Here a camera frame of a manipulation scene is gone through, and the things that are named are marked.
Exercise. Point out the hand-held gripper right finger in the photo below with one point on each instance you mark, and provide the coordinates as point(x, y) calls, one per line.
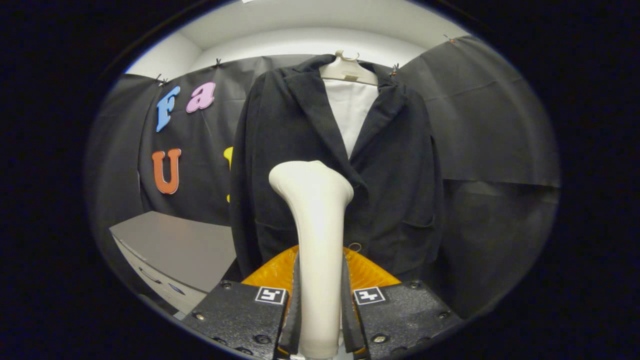
point(400, 315)

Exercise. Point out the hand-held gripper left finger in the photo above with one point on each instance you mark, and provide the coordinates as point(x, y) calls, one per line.
point(240, 315)

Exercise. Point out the black jacket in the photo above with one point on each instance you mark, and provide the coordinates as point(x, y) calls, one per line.
point(280, 150)

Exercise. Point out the white clothes hanger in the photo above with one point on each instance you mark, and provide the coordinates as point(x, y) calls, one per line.
point(345, 72)

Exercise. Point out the grey cabinet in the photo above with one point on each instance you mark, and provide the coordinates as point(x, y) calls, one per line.
point(175, 240)

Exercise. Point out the black backdrop cloth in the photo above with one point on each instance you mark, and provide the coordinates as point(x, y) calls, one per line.
point(500, 150)

